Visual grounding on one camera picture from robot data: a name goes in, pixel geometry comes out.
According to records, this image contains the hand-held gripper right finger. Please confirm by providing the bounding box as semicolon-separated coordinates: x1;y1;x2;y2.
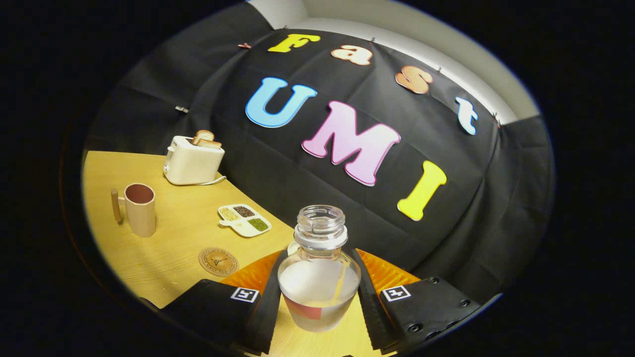
351;248;482;354

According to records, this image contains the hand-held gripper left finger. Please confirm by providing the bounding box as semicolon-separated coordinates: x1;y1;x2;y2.
161;249;288;355

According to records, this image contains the clear glass juice bottle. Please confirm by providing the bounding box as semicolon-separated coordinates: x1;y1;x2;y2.
277;205;362;333

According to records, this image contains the round wooden coaster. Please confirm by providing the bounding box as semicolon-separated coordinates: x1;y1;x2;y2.
198;247;239;277

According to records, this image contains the cream cup with wooden handle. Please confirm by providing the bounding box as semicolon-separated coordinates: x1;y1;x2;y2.
110;183;156;238

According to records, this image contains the white divided tray with grains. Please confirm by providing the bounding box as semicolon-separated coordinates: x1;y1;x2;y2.
217;204;272;238

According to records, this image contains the wooden table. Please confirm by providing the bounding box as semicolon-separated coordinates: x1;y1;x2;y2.
82;150;392;357

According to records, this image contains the black backdrop cloth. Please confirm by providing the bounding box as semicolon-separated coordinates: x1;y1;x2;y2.
84;2;555;303

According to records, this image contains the cream toaster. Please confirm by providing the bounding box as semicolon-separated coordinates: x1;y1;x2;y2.
163;135;225;186

